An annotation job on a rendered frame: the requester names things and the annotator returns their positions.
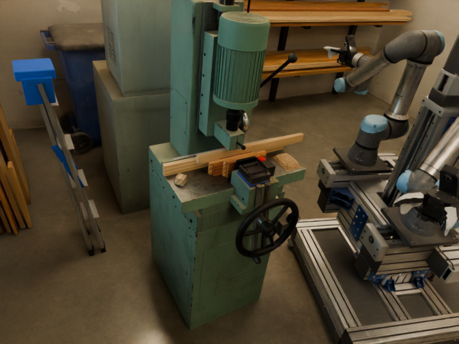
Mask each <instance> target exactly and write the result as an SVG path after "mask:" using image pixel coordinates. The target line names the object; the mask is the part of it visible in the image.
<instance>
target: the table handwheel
mask: <svg viewBox="0 0 459 344"><path fill-rule="evenodd" d="M279 205H284V207H283V208H282V209H281V211H280V212H279V213H278V215H276V217H274V219H273V220H272V221H271V220H266V219H265V218H264V217H263V215H262V213H263V212H265V211H266V210H269V209H271V208H272V207H276V206H279ZM289 207H290V209H291V210H292V218H291V221H290V224H289V225H288V227H287V229H286V230H285V231H284V232H283V234H282V235H281V236H280V237H279V238H278V239H277V240H275V241H274V239H273V236H274V235H275V234H276V232H277V226H276V225H275V223H276V222H277V221H278V220H279V219H280V217H281V216H282V215H283V213H284V212H285V211H286V210H287V209H288V208H289ZM257 217H258V218H257ZM256 218H257V220H256V222H257V224H258V225H259V226H260V227H259V229H256V230H253V231H247V232H246V230H247V229H248V227H249V226H250V224H251V223H252V222H253V221H254V220H255V219H256ZM298 218H299V210H298V206H297V204H295V202H293V200H291V199H287V198H277V199H272V200H270V201H267V202H266V203H263V204H261V205H260V206H258V207H257V208H255V209H254V210H253V211H252V212H249V215H248V216H247V217H246V218H245V219H244V221H243V222H242V224H241V226H240V227H239V229H238V232H237V234H236V248H237V250H238V252H239V253H240V254H241V255H243V256H245V257H251V255H250V252H251V251H253V252H254V253H255V254H256V255H257V256H258V257H261V256H263V255H266V254H268V253H270V252H272V251H274V250H275V249H276V248H278V247H279V246H281V245H282V244H283V243H284V242H285V241H286V240H287V239H288V238H289V236H290V235H291V234H292V232H293V230H294V229H295V227H296V224H297V222H298ZM257 233H262V234H263V235H264V237H265V238H269V240H270V245H268V246H266V247H264V248H261V249H259V250H247V249H246V248H245V247H244V246H243V238H244V237H246V236H249V235H253V234H257ZM251 258H252V257H251Z"/></svg>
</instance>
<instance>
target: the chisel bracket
mask: <svg viewBox="0 0 459 344"><path fill-rule="evenodd" d="M226 121H227V120H226V119H224V120H220V121H215V123H214V136H215V137H216V138H217V139H218V140H219V141H220V142H221V143H222V144H223V146H224V147H225V148H226V149H227V150H228V151H232V150H235V149H241V147H240V146H239V145H237V144H236V142H239V143H240V144H241V145H243V144H244V139H245V134H244V132H243V131H242V130H240V129H238V130H237V131H229V130H227V129H226Z"/></svg>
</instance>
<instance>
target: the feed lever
mask: <svg viewBox="0 0 459 344"><path fill-rule="evenodd" d="M297 59H298V56H297V54H296V53H290V54H289V55H288V60H287V61H286V62H285V63H284V64H282V65H281V66H280V67H279V68H278V69H277V70H275V71H274V72H273V73H272V74H271V75H270V76H269V77H268V78H267V79H266V80H264V81H263V82H262V83H261V85H260V88H261V87H263V86H264V85H265V84H266V83H267V82H269V80H271V79H272V78H273V77H274V76H275V75H277V74H278V73H279V72H280V71H282V70H283V69H284V68H285V67H286V66H287V65H288V64H289V63H295V62H296V61H297Z"/></svg>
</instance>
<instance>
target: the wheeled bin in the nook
mask: <svg viewBox="0 0 459 344"><path fill-rule="evenodd" d="M40 35H41V38H42V40H43V42H44V45H45V47H46V49H47V50H48V51H58V53H59V58H60V61H61V66H62V69H63V72H64V77H65V80H66V85H67V88H68V93H69V96H70V101H71V104H72V109H73V111H68V112H66V113H64V114H63V115H62V116H61V117H60V119H59V123H60V126H61V128H62V129H63V130H65V131H66V132H74V134H72V135H70V137H71V139H72V143H73V145H74V150H75V152H74V150H73V149H70V151H71V152H72V153H74V154H85V153H87V152H88V151H89V150H90V149H91V148H92V146H93V145H97V144H101V143H102V141H101V135H100V124H99V117H98V106H97V99H96V88H95V82H94V71H93V65H92V61H101V60H106V55H105V41H104V33H103V26H102V23H83V24H65V25H52V26H50V27H48V29H41V30H40ZM46 38H52V40H53V42H48V41H47V39H46Z"/></svg>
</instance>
